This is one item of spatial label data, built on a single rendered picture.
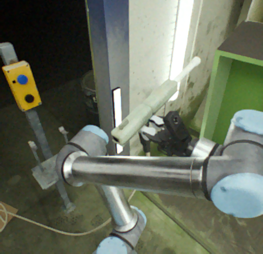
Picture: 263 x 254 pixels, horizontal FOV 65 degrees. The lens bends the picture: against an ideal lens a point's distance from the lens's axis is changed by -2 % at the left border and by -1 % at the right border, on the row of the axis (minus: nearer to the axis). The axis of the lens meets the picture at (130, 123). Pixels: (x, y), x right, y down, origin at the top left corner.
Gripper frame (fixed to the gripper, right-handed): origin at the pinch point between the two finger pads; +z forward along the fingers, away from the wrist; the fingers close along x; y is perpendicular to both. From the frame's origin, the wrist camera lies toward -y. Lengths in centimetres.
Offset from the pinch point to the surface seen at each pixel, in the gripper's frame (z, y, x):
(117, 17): 54, -6, 52
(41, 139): 83, 52, -16
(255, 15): 12, 42, 184
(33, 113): 82, 31, -10
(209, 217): -26, 166, 41
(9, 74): 76, -1, -10
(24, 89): 76, 10, -8
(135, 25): 53, 4, 65
